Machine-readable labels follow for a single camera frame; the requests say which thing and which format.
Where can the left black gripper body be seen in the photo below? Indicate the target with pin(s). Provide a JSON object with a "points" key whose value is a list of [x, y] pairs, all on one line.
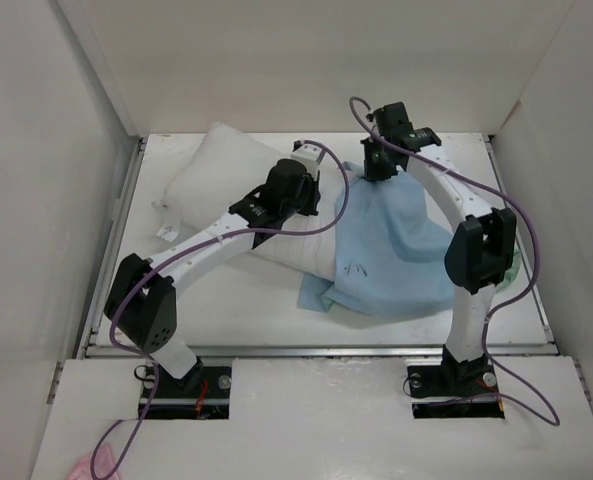
{"points": [[306, 201]]}

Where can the pink cloth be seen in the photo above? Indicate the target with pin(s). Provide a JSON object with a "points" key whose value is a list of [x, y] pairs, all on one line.
{"points": [[104, 463]]}

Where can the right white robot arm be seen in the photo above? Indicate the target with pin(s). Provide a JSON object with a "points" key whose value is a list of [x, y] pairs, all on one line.
{"points": [[478, 256]]}

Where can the aluminium front rail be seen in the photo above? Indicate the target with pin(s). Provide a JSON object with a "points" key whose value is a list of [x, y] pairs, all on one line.
{"points": [[547, 349]]}

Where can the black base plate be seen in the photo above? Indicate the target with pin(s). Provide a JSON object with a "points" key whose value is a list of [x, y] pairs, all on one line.
{"points": [[206, 399], [437, 394]]}

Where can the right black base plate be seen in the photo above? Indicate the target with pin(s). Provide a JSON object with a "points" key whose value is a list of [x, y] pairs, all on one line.
{"points": [[437, 394]]}

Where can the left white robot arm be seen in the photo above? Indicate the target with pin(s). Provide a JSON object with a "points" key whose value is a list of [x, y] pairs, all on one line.
{"points": [[142, 302]]}

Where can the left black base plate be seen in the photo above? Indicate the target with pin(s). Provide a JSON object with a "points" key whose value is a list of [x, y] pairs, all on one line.
{"points": [[206, 399]]}

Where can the white pillow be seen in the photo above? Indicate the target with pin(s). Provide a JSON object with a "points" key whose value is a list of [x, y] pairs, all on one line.
{"points": [[226, 166]]}

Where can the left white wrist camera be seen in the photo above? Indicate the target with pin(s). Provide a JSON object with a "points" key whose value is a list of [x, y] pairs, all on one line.
{"points": [[310, 156]]}

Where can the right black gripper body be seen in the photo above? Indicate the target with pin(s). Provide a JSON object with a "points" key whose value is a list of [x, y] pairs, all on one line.
{"points": [[376, 163]]}

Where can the blue pillowcase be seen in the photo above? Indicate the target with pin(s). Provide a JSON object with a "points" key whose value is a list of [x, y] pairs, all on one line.
{"points": [[388, 255]]}

